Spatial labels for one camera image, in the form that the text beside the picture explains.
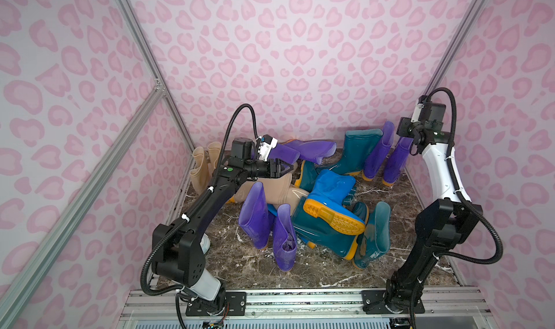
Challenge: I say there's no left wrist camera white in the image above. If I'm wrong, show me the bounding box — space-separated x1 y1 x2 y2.
256 135 278 161

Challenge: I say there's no left back aluminium post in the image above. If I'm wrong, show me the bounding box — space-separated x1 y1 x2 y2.
114 0 195 151

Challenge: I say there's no blue rain boot yellow sole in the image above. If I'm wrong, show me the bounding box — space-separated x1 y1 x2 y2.
303 169 366 236

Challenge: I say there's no teal rain boot upright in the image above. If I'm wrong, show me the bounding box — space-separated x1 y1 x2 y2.
317 129 383 176

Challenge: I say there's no beige rain boot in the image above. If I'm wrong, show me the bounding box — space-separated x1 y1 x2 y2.
208 141 222 175
228 173 309 210
189 146 210 195

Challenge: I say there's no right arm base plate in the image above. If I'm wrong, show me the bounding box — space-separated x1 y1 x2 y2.
361 289 425 315

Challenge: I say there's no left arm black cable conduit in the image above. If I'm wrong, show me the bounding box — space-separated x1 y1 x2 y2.
139 103 260 297

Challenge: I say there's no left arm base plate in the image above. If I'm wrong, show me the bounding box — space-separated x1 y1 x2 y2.
186 289 247 317

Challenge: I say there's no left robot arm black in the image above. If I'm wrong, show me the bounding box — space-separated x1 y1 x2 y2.
140 157 293 301

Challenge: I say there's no left aluminium frame strut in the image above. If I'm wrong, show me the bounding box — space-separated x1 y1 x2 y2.
1 84 165 328

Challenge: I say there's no large purple boot lying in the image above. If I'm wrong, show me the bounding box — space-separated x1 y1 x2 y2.
284 139 337 165
269 143 301 172

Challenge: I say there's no large teal boot yellow sole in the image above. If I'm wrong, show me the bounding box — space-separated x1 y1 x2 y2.
291 198 369 260

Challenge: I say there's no teal boot behind blue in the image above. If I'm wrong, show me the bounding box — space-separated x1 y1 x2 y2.
294 161 318 193

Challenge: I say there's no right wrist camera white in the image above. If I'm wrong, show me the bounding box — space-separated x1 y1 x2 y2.
410 95 428 123

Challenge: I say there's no purple rain boot front right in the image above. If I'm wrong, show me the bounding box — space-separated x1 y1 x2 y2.
273 204 297 272

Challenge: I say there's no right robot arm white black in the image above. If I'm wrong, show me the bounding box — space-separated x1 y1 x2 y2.
384 117 478 314

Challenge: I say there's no large purple boot lying front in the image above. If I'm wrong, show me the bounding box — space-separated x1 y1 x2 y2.
269 143 301 172

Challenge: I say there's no small white alarm clock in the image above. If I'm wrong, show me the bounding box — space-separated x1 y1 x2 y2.
199 234 211 255

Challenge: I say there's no teal rain boot front right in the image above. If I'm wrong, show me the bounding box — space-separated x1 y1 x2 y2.
353 201 391 269

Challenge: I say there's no large purple boot lying back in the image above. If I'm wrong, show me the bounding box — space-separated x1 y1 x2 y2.
284 139 337 165

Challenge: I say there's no purple rain boot small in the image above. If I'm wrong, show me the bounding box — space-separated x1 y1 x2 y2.
382 137 413 187
362 121 395 181

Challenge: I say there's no purple rain boot front left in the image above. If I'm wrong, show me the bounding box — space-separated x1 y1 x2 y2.
238 182 274 249

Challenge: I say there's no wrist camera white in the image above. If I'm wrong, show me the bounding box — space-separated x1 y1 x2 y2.
256 135 278 161
410 95 428 123

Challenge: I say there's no aluminium front rail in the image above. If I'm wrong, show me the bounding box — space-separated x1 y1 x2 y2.
117 287 497 328

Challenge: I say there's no right aluminium frame post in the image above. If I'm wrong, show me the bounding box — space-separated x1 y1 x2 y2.
423 0 489 95

